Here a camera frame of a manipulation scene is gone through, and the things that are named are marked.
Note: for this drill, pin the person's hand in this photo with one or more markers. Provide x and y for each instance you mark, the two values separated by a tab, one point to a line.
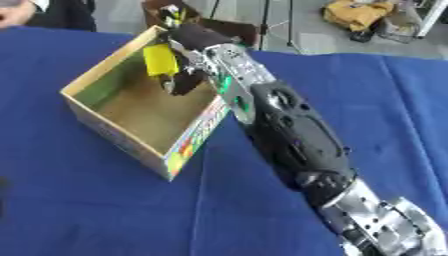
13	13

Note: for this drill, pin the person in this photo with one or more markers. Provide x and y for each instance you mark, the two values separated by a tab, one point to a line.
64	13

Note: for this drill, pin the tan cardboard box green inside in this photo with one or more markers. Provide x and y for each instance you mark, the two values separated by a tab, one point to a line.
151	116

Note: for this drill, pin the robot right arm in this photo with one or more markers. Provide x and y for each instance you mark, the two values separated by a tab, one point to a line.
297	140

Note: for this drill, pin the black tripod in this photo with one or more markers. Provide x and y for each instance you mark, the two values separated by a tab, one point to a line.
265	20

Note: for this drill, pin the yellow bag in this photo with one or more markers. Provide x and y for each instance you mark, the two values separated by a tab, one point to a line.
356	13

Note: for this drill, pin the white post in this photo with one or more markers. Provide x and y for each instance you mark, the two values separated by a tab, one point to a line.
433	16

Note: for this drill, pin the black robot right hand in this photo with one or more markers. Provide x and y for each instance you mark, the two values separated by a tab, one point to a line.
198	36

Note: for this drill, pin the yellow rectangular block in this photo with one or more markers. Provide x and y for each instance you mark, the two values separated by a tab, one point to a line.
160	60

